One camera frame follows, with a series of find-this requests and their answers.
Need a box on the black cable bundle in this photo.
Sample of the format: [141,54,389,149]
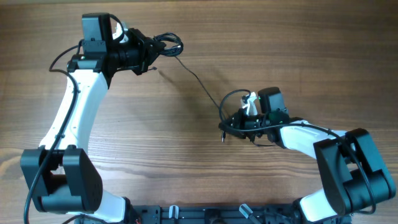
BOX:
[154,32,226,143]

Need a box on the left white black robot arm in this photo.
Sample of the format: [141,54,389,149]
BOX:
[20,12,167,223]

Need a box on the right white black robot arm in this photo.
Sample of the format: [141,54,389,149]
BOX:
[218,87,397,223]

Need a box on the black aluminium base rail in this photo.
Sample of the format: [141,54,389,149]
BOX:
[127,204,301,224]

